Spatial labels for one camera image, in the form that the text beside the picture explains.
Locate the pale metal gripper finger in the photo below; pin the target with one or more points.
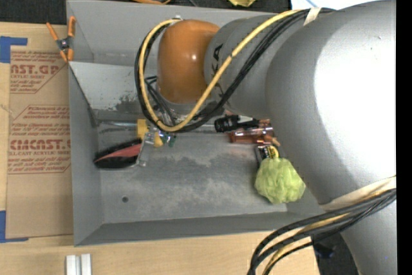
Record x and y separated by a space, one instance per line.
143 155

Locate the grey metal bin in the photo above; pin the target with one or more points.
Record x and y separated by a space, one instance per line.
193 177

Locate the green mesh sponge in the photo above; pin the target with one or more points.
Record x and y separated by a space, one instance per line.
279 182

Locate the brown cardboard board red print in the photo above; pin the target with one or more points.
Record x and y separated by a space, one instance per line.
38 196

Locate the black cylinder on white bracket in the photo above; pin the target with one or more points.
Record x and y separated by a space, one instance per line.
226 123

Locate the black and yellow packet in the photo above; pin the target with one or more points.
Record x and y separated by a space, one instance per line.
266 152

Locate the clear orange plastic object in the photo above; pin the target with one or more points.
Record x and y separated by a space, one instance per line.
248 136

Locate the yellow plastic object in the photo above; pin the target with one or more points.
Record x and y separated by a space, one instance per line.
142 128

